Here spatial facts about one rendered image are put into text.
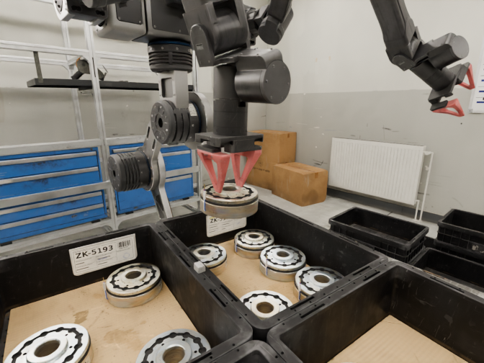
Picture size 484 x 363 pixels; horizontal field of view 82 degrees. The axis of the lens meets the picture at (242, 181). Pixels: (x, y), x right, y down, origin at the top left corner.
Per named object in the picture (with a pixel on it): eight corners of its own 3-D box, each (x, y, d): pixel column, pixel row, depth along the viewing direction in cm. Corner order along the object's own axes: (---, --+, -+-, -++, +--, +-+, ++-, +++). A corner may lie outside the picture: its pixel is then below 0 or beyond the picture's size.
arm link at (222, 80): (233, 63, 48) (206, 60, 44) (263, 60, 43) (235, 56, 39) (232, 105, 50) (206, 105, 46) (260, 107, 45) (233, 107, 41)
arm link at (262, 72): (231, 14, 44) (186, 27, 40) (289, -2, 36) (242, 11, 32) (248, 91, 50) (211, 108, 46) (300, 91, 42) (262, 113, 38)
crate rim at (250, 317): (154, 230, 66) (153, 221, 65) (256, 205, 82) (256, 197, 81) (259, 349, 34) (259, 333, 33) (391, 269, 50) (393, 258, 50)
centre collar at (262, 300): (244, 308, 47) (244, 305, 47) (265, 296, 50) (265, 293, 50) (263, 325, 44) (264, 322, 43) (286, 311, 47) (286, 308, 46)
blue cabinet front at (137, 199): (117, 214, 229) (108, 145, 214) (193, 195, 275) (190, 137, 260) (118, 214, 227) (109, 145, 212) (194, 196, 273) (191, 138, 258)
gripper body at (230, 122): (264, 145, 49) (266, 100, 47) (217, 150, 42) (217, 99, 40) (239, 140, 53) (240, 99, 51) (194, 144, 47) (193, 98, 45)
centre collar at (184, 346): (151, 352, 39) (150, 348, 39) (185, 337, 41) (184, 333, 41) (160, 381, 35) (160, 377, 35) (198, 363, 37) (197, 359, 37)
